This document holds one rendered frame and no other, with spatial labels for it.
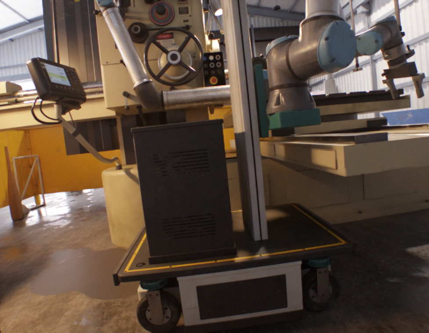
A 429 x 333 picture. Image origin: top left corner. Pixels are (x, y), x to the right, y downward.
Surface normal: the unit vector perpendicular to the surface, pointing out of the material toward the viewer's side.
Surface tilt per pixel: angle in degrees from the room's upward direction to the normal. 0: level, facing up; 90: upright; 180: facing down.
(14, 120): 90
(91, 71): 90
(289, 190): 90
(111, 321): 0
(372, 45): 114
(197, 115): 90
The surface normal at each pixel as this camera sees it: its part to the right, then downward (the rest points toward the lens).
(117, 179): -0.35, 0.12
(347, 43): 0.46, 0.11
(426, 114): -0.83, 0.14
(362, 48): -0.72, 0.53
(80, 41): 0.08, 0.08
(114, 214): -0.61, 0.13
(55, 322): -0.11, -0.99
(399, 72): -0.86, 0.50
